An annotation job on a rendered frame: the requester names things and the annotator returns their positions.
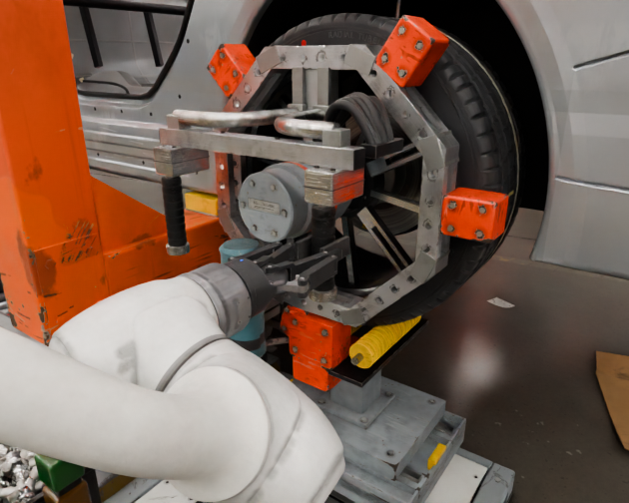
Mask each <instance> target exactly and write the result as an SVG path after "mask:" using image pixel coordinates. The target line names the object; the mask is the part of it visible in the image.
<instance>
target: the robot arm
mask: <svg viewBox="0 0 629 503"><path fill-rule="evenodd" d="M273 250H275V251H274V252H273ZM347 255H349V237H348V236H344V237H342V238H340V239H338V240H336V241H334V242H332V243H330V244H328V245H326V246H324V247H322V248H320V249H319V253H317V254H314V255H312V235H310V236H308V237H306V238H304V239H302V240H299V241H297V242H295V240H294V239H287V243H286V244H285V245H284V246H282V243H281V242H275V243H272V244H270V245H267V246H265V247H262V248H260V249H257V250H254V251H250V252H248V253H245V254H243V255H238V256H233V257H229V258H228V262H226V263H224V264H221V263H217V262H213V263H209V264H206V265H204V266H201V267H199V268H196V269H194V270H192V271H189V272H185V273H182V274H180V275H178V276H176V277H174V278H171V279H160V280H153V281H149V282H146V283H142V284H139V285H136V286H133V287H131V288H128V289H125V290H123V291H120V292H118V293H116V294H114V295H112V296H110V297H107V298H105V299H103V300H101V301H99V302H98V303H96V304H94V305H92V306H91V307H89V308H87V309H85V310H84V311H82V312H81V313H79V314H77V315H76V316H74V317H73V318H72V319H70V320H69V321H67V322H66V323H65V324H63V325H62V326H61V327H60V328H59V329H58V330H56V331H55V332H54V333H53V335H52V338H51V340H50V343H49V347H46V346H44V345H42V344H39V343H37V342H35V341H33V340H30V339H28V338H26V337H24V336H21V335H19V334H17V333H14V332H12V331H10V330H8V329H5V328H3V327H1V326H0V443H2V444H6V445H9V446H13V447H16V448H20V449H23V450H27V451H30V452H34V453H37V454H41V455H45V456H48V457H52V458H55V459H59V460H62V461H66V462H70V463H73V464H77V465H81V466H85V467H89V468H93V469H97V470H101V471H105V472H110V473H114V474H119V475H125V476H131V477H137V478H146V479H158V480H168V481H169V482H170V483H171V484H172V485H173V487H175V488H176V489H177V490H178V491H179V492H180V493H182V494H183V495H185V496H187V497H189V498H191V499H194V500H197V501H202V502H213V503H324V502H325V500H326V498H327V497H328V495H329V494H330V492H331V491H332V489H333V487H334V486H335V484H336V483H337V481H338V480H339V478H340V476H341V475H342V473H343V471H344V467H345V462H344V457H343V446H342V443H341V441H340V439H339V437H338V435H337V433H336V431H335V429H334V428H333V426H332V425H331V423H330V422H329V420H328V419H327V418H326V416H325V415H324V414H323V412H322V411H321V410H320V409H319V407H318V406H317V405H316V404H315V403H314V402H313V401H312V400H311V399H309V398H308V397H307V396H306V395H305V394H304V393H303V392H302V391H301V390H299V389H298V388H297V387H296V386H295V385H294V384H293V383H291V382H290V381H289V380H288V379H287V378H285V377H284V376H283V375H282V374H280V373H279V372H278V371H276V370H275V369H274V368H273V367H271V366H270V365H268V364H267V363H266V362H264V361H263V360H262V359H260V358H259V357H257V356H256V355H254V354H253V353H251V352H249V351H247V350H245V349H243V348H242V347H240V346H239V345H237V344H236V343H234V342H233V341H232V340H230V339H229V337H231V336H233V335H234V334H236V333H238V332H240V331H241V330H243V329H244V328H245V327H246V326H247V324H248V323H249V321H250V318H252V317H254V316H256V315H257V314H259V313H261V312H262V311H264V310H265V309H266V308H267V306H268V305H269V303H270V301H271V300H272V298H273V297H276V296H281V295H283V294H285V293H286V292H287V291H293V292H296V293H297V294H298V298H306V297H307V296H308V294H309V293H310V291H311V290H313V289H314V288H316V287H317V286H319V285H320V284H322V283H323V282H325V281H326V280H328V279H329V278H331V277H333V276H334V275H336V274H337V262H338V261H339V260H341V259H342V258H344V257H345V256H347ZM295 257H296V261H294V262H291V261H293V260H294V259H295Z"/></svg>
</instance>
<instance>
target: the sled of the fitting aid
mask: <svg viewBox="0 0 629 503"><path fill-rule="evenodd" d="M465 423H466V418H463V417H461V416H458V415H456V414H453V413H450V412H448V411H445V412H444V414H443V416H442V417H441V419H440V420H439V421H438V423H437V424H436V425H435V427H434V428H433V430H432V431H431V432H430V434H429V435H428V436H427V438H426V439H425V440H424V442H423V443H422V445H421V446H420V447H419V449H418V450H417V451H416V453H415V454H414V455H413V457H412V458H411V460H410V461H409V462H408V464H407V465H406V466H405V468H404V469H403V471H402V472H401V473H400V475H399V476H398V477H397V479H396V480H395V481H392V480H390V479H388V478H386V477H384V476H382V475H380V474H378V473H376V472H374V471H372V470H370V469H368V468H366V467H364V466H362V465H360V464H358V463H356V462H354V461H352V460H350V459H349V458H347V457H345V456H344V462H345V467H344V471H343V473H342V475H341V476H340V478H339V480H338V481H337V483H336V484H335V486H334V487H333V489H332V490H334V491H336V492H338V493H339V494H341V495H343V496H345V497H347V498H348V499H350V500H352V501H354V502H356V503H424V502H425V500H426V499H427V497H428V496H429V494H430V493H431V491H432V489H433V488H434V486H435V485H436V483H437V481H438V480H439V478H440V477H441V475H442V473H443V472H444V470H445V469H446V467H447V466H448V464H449V462H450V461H451V459H452V458H453V456H454V454H455V453H456V451H457V450H458V448H459V446H460V445H461V443H462V442H463V439H464V431H465Z"/></svg>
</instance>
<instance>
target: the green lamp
mask: <svg viewBox="0 0 629 503"><path fill-rule="evenodd" d="M34 459H35V463H36V467H37V471H38V475H39V479H40V480H41V481H42V482H43V483H44V484H45V485H47V486H48V487H49V488H50V489H51V490H52V491H53V492H59V491H61V490H62V489H64V488H65V487H67V486H68V485H70V484H71V483H73V482H74V481H76V480H77V479H79V478H80V477H81V476H83V475H84V474H85V467H84V466H81V465H77V464H73V463H70V462H66V461H62V460H59V459H55V458H52V457H48V456H45V455H41V454H36V455H35V456H34Z"/></svg>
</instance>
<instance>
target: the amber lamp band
mask: <svg viewBox="0 0 629 503"><path fill-rule="evenodd" d="M81 481H82V482H81V483H80V484H79V485H77V486H76V487H74V488H73V489H71V490H70V491H68V492H67V493H65V494H64V495H62V496H60V497H58V496H57V495H56V494H55V493H53V492H52V491H51V490H50V489H49V488H48V487H47V485H45V486H44V487H43V489H42V492H43V496H44V500H45V503H92V501H91V496H90V492H89V487H88V483H87V481H86V480H85V479H83V478H82V477H81Z"/></svg>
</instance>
